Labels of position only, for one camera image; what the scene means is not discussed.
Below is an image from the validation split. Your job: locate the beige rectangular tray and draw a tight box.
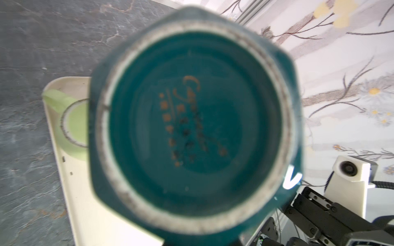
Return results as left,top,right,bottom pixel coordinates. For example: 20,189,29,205
42,76,164,246

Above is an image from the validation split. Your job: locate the light green mug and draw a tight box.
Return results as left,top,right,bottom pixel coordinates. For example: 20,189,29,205
42,89,89,161

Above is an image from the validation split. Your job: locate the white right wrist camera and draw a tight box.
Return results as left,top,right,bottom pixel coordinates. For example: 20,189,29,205
324,155,378,218

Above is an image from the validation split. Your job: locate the dark green mug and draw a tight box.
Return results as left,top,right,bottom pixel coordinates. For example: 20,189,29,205
88,7,303,246

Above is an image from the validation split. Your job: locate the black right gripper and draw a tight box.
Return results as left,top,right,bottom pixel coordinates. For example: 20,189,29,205
258,186,394,246

